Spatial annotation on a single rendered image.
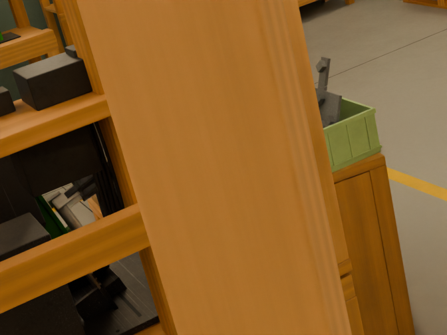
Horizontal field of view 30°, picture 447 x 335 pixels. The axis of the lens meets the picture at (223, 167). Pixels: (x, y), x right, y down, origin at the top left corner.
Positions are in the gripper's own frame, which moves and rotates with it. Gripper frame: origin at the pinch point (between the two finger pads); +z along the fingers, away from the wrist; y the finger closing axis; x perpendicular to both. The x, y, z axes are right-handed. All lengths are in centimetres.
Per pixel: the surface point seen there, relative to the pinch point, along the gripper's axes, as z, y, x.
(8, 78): -68, -467, -326
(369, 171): -96, -74, 30
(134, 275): -3.7, -27.7, 19.4
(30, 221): 11.1, 11.6, 3.7
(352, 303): -44, -20, 66
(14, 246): 17.5, 20.2, 10.2
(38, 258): 15.1, 33.7, 20.9
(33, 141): 1.9, 48.5, 5.6
